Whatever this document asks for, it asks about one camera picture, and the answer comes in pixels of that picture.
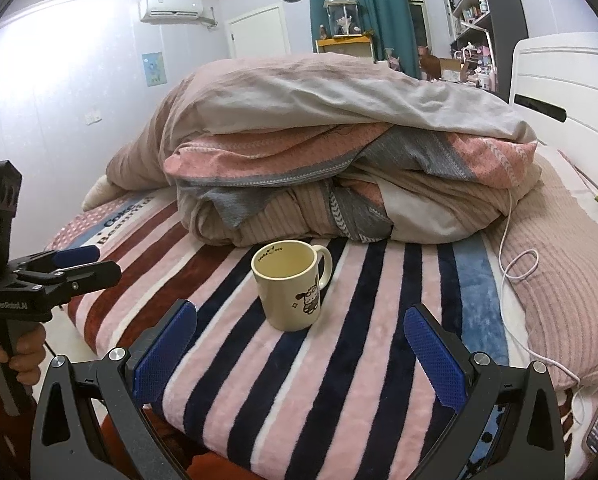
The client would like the blue wall poster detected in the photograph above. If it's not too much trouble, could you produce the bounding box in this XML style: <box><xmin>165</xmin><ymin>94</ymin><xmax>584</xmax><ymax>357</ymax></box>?
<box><xmin>141</xmin><ymin>51</ymin><xmax>166</xmax><ymax>87</ymax></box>

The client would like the white headboard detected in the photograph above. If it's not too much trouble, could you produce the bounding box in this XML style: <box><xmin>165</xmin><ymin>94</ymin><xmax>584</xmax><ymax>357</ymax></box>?
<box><xmin>508</xmin><ymin>32</ymin><xmax>598</xmax><ymax>196</ymax></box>

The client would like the window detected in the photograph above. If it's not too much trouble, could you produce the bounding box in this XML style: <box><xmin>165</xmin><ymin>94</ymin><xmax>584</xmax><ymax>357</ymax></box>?
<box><xmin>399</xmin><ymin>0</ymin><xmax>434</xmax><ymax>53</ymax></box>

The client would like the yellow white cabinet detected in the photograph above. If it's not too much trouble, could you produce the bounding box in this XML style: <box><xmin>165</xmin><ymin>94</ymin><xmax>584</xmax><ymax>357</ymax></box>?
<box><xmin>315</xmin><ymin>35</ymin><xmax>380</xmax><ymax>63</ymax></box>

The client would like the pink ribbed pillow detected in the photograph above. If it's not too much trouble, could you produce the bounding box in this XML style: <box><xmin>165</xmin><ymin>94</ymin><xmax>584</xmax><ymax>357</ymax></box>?
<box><xmin>489</xmin><ymin>149</ymin><xmax>598</xmax><ymax>392</ymax></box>

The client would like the dark bookshelf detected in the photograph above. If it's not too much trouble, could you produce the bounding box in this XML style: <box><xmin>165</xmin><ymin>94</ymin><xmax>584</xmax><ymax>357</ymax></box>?
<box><xmin>441</xmin><ymin>0</ymin><xmax>530</xmax><ymax>102</ymax></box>

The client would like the figure display case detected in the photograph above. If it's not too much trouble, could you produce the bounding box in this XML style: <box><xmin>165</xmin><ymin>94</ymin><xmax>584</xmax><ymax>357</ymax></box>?
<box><xmin>324</xmin><ymin>0</ymin><xmax>364</xmax><ymax>40</ymax></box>

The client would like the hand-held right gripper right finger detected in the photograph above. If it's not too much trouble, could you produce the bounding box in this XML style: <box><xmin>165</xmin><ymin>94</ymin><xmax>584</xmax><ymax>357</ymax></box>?
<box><xmin>403</xmin><ymin>303</ymin><xmax>566</xmax><ymax>480</ymax></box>

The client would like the brown plush toy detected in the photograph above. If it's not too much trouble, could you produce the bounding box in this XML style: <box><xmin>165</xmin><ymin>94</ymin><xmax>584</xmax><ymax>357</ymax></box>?
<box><xmin>419</xmin><ymin>54</ymin><xmax>442</xmax><ymax>81</ymax></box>

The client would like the pile of folded duvets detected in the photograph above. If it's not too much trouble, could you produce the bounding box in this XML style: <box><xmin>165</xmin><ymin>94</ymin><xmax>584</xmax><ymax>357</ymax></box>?
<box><xmin>83</xmin><ymin>53</ymin><xmax>540</xmax><ymax>247</ymax></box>

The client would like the teal curtain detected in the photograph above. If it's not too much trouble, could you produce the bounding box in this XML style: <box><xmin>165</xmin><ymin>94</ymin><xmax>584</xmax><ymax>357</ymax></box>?
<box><xmin>307</xmin><ymin>0</ymin><xmax>414</xmax><ymax>77</ymax></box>

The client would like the person's left hand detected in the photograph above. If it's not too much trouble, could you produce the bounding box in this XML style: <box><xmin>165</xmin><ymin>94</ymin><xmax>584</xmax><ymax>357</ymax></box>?
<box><xmin>0</xmin><ymin>321</ymin><xmax>46</xmax><ymax>390</ymax></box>

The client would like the cream cartoon print cup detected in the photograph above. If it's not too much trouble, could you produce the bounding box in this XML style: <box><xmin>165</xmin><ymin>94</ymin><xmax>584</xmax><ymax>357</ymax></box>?
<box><xmin>251</xmin><ymin>240</ymin><xmax>334</xmax><ymax>333</ymax></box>

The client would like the white door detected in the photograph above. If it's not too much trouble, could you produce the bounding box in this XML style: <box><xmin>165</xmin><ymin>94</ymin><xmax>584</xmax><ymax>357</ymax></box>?
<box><xmin>227</xmin><ymin>5</ymin><xmax>287</xmax><ymax>61</ymax></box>

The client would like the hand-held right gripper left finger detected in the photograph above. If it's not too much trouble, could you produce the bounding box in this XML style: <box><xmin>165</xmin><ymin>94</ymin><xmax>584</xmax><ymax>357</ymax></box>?
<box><xmin>30</xmin><ymin>299</ymin><xmax>198</xmax><ymax>480</ymax></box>

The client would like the white air conditioner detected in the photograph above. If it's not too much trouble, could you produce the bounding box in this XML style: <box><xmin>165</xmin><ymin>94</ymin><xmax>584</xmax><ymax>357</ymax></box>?
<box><xmin>139</xmin><ymin>0</ymin><xmax>216</xmax><ymax>28</ymax></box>

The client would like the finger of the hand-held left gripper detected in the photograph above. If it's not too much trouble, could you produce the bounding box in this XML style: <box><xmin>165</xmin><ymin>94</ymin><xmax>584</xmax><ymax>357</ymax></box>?
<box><xmin>39</xmin><ymin>261</ymin><xmax>122</xmax><ymax>297</ymax></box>
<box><xmin>8</xmin><ymin>246</ymin><xmax>100</xmax><ymax>277</ymax></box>

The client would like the white charging cable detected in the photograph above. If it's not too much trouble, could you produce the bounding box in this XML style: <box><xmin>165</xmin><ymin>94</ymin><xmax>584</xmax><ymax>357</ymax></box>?
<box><xmin>497</xmin><ymin>187</ymin><xmax>592</xmax><ymax>453</ymax></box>

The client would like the striped fleece blanket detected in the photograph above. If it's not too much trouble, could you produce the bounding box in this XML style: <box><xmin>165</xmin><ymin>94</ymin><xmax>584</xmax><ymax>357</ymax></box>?
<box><xmin>44</xmin><ymin>191</ymin><xmax>514</xmax><ymax>480</ymax></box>

